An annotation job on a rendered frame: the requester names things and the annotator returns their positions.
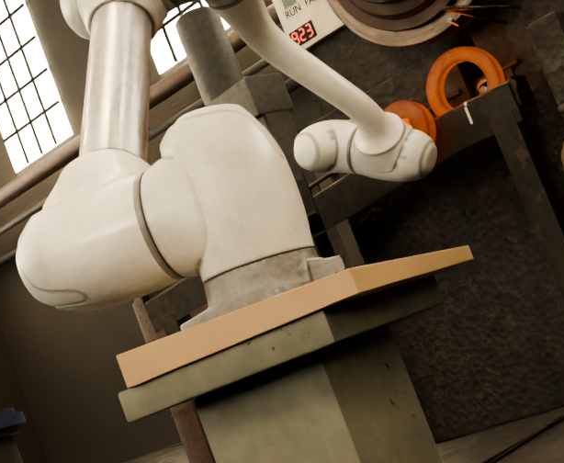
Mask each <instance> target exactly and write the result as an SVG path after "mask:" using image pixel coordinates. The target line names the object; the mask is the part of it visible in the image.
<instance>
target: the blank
mask: <svg viewBox="0 0 564 463"><path fill-rule="evenodd" d="M384 112H389V113H393V114H395V115H397V116H398V117H400V119H409V121H410V123H411V125H412V127H413V128H414V129H415V130H420V131H422V132H424V133H425V134H427V135H428V136H429V137H430V138H432V139H433V141H434V142H435V137H436V127H435V123H434V118H433V116H432V114H431V113H430V111H429V110H428V109H427V108H426V107H425V106H423V105H422V104H420V103H417V102H413V101H408V100H401V101H397V102H394V103H392V104H391V105H389V106H388V107H386V108H385V109H384Z"/></svg>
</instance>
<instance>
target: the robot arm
mask: <svg viewBox="0 0 564 463"><path fill-rule="evenodd" d="M196 1H200V0H60V3H61V9H62V13H63V16H64V18H65V20H66V22H67V24H68V25H69V27H70V28H71V29H72V30H73V31H74V32H75V33H76V34H77V35H79V36H80V37H82V38H84V39H87V40H90V47H89V56H88V65H87V76H86V85H85V102H84V112H83V122H82V131H81V140H80V150H79V157H78V158H76V159H74V160H73V161H71V162H70V163H69V164H68V165H67V166H66V167H65V168H64V169H63V170H62V172H61V174H60V177H59V180H58V181H57V183H56V185H55V187H54V188H53V190H52V191H51V193H50V195H49V196H48V198H47V200H46V201H45V203H44V205H43V208H42V211H40V212H38V213H36V214H34V215H33V216H32V217H31V218H30V219H29V221H28V223H27V224H26V226H25V228H24V230H23V232H21V234H20V236H19V239H18V243H17V254H16V259H17V269H18V272H19V274H20V277H21V279H22V281H23V283H24V285H25V286H26V288H27V289H28V291H29V292H30V294H31V295H32V296H33V297H34V298H35V299H37V300H38V301H40V302H42V303H45V304H48V305H51V306H53V307H55V308H56V309H58V310H65V311H91V310H98V309H104V308H107V307H111V306H114V305H118V304H120V303H124V302H127V301H130V300H133V299H137V298H140V297H142V296H145V295H148V294H150V293H153V292H154V291H157V290H159V289H162V288H165V287H167V286H169V285H171V284H173V283H175V282H176V281H179V280H181V279H184V278H186V277H196V276H201V278H202V281H203V284H204V288H205V292H206V296H207V301H208V305H209V306H208V308H207V309H206V310H205V311H203V312H201V313H200V314H199V315H198V316H196V317H194V318H193V319H191V320H189V321H187V322H185V323H183V324H182V325H181V326H180V328H181V331H184V330H185V329H188V328H191V327H193V326H196V325H199V324H201V323H203V322H207V321H210V320H213V319H215V318H218V317H220V316H222V315H225V314H228V313H230V312H233V311H236V310H239V309H242V308H244V307H247V306H250V305H252V304H255V303H257V302H259V301H262V300H265V299H269V298H272V297H274V296H276V295H279V294H281V293H284V292H287V291H289V290H291V289H294V288H298V287H301V286H304V285H306V284H309V283H311V282H313V281H316V280H319V279H321V278H324V277H327V276H330V275H333V274H334V273H335V272H338V271H343V270H345V269H348V268H352V267H354V263H353V261H352V258H351V256H350V255H348V254H340V255H337V256H332V257H328V258H323V257H319V256H318V254H317V251H316V249H315V246H314V243H313V240H312V237H311V234H310V225H309V222H308V218H307V214H306V211H305V208H304V205H303V202H302V199H301V196H300V193H299V189H298V186H297V184H296V181H295V178H294V176H293V174H292V172H291V169H290V167H289V165H288V161H287V159H286V157H285V155H284V154H283V152H282V150H281V149H280V147H279V145H278V144H277V142H276V141H275V139H274V138H273V136H272V135H271V134H270V133H269V131H268V130H267V129H266V128H265V127H264V125H263V124H261V123H260V122H259V121H258V120H257V119H256V118H255V117H254V116H253V115H251V114H250V113H249V112H248V111H247V110H245V109H244V108H243V107H241V106H239V105H234V104H224V105H216V106H210V107H203V108H200V109H196V110H193V111H191V112H188V113H186V114H185V115H183V116H182V117H180V118H179V119H178V120H177V121H176V122H175V124H174V125H173V126H171V127H170V128H169V129H168V131H167V132H166V133H165V135H164V138H163V140H162V142H161V144H160V151H161V156H162V159H160V160H159V161H157V162H156V163H155V164H153V165H152V166H150V165H149V164H147V159H148V131H149V104H150V76H151V48H152V40H153V39H154V37H155V36H156V34H157V32H158V30H159V28H160V27H161V25H162V24H163V23H164V21H165V20H166V18H167V16H168V13H169V12H170V11H172V10H174V9H175V8H177V7H179V6H182V5H185V4H188V3H192V2H196ZM204 1H205V2H206V3H207V5H208V6H209V7H210V8H211V9H212V10H213V11H214V12H215V13H216V14H217V15H219V16H220V17H221V18H222V19H223V20H224V21H225V22H226V23H227V24H228V25H229V26H230V27H231V28H232V29H233V30H234V31H235V32H236V33H237V34H238V35H239V37H240V38H241V39H242V40H243V41H244V42H245V43H246V44H247V45H248V46H249V47H250V48H251V49H253V50H254V51H255V52H256V53H257V54H258V55H259V56H261V57H262V58H263V59H264V60H266V61H267V62H269V63H270V64H271V65H273V66H274V67H276V68H277V69H278V70H279V71H280V72H282V73H284V74H286V75H287V76H289V77H290V78H292V79H293V80H295V81H296V82H298V83H299V84H301V85H303V86H305V87H306V88H308V89H309V90H310V91H311V92H313V93H314V94H316V95H317V96H319V97H321V98H322V99H324V100H326V101H327V102H329V103H330V104H332V105H333V106H335V107H337V108H338V109H340V110H341V111H342V112H344V113H345V115H347V116H348V117H349V118H350V119H349V120H340V119H334V120H325V121H322V122H318V123H315V124H312V125H310V126H308V127H307V128H306V129H304V130H303V131H302V132H301V133H300V134H299V135H298V136H297V137H296V139H295V143H294V156H295V159H296V161H297V163H298V164H299V165H300V166H301V167H302V168H304V169H306V170H309V171H312V172H317V173H324V172H328V173H329V174H334V173H348V174H358V175H365V176H368V177H371V178H375V179H379V180H386V181H394V182H411V181H416V180H420V179H422V178H425V177H426V176H427V175H428V174H430V173H431V172H432V170H433V169H434V165H435V162H436V158H437V149H436V146H435V144H434V141H433V139H432V138H430V137H429V136H428V135H427V134H425V133H424V132H422V131H420V130H415V129H414V128H413V127H412V125H411V123H410V121H409V119H400V117H398V116H397V115H395V114H393V113H389V112H384V111H383V110H382V109H381V108H380V107H379V106H378V105H377V104H376V103H375V102H374V101H373V100H372V99H371V98H370V97H369V96H368V95H366V94H365V93H364V92H363V91H361V90H360V89H359V88H357V87H356V86H355V85H353V84H352V83H350V82H349V81H348V80H346V79H345V78H343V77H342V76H341V75H340V74H338V73H337V72H336V71H334V70H333V69H332V68H330V67H329V66H328V65H326V64H325V63H323V62H322V61H320V60H319V59H318V58H316V57H315V56H313V55H312V54H311V53H309V52H308V51H306V50H305V49H303V48H302V47H301V46H299V45H298V43H296V42H295V41H294V40H292V39H291V38H290V37H288V36H287V35H286V34H285V33H284V32H283V31H282V30H281V29H280V28H279V27H278V26H277V25H276V24H275V22H274V21H273V20H272V18H271V17H270V16H269V14H268V11H267V9H266V7H265V2H264V0H204Z"/></svg>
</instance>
